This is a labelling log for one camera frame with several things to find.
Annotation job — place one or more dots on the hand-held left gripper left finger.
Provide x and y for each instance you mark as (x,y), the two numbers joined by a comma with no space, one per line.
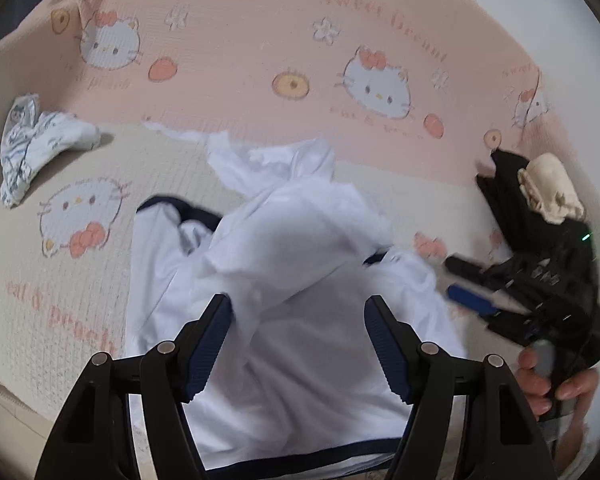
(207,355)

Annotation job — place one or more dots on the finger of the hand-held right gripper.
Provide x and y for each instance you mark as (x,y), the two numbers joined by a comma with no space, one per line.
(472,271)
(472,300)

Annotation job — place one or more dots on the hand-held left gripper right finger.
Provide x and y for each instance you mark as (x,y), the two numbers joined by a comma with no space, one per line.
(387,355)

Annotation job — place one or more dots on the white shirt with navy trim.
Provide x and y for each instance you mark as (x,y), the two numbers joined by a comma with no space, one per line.
(290,260)

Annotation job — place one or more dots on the person's right hand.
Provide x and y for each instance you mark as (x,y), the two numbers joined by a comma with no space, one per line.
(532,380)

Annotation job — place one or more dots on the black folded garment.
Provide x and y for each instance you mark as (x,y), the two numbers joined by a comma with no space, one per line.
(505,200)

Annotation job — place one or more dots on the cream cloth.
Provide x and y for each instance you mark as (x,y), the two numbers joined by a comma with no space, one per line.
(550,190)

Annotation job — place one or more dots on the small white blue-patterned cloth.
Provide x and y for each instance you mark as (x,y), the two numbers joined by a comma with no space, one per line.
(35,145)

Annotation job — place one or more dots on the pink cream printed blanket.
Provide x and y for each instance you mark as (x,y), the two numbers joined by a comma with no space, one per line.
(280,35)

